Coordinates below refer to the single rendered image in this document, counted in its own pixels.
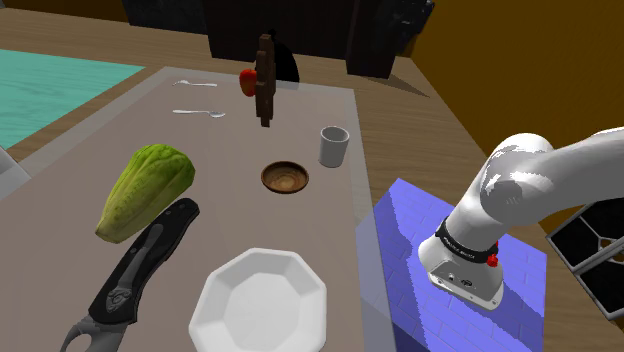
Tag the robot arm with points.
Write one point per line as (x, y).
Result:
(526, 180)

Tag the brown wooden bowl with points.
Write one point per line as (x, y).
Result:
(284, 177)

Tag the grey cup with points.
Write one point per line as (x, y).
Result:
(333, 148)

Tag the dark wooden stepped block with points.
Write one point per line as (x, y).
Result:
(265, 83)

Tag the black domed object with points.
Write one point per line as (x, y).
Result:
(286, 66)

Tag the red bell pepper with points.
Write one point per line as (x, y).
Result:
(247, 82)

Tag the silver spoon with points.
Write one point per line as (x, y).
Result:
(197, 84)
(202, 113)

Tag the white angular plate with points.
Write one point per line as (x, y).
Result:
(261, 302)

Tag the dark cabinet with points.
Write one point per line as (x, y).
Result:
(292, 29)

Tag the green cabbage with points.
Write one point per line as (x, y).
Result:
(146, 187)

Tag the black folding knife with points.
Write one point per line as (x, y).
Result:
(141, 265)

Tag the blue brick-patterned robot stand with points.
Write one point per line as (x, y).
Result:
(468, 312)

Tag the teal rug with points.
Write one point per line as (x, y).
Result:
(44, 92)

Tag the black grey-framed shelf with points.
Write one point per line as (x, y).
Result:
(597, 253)

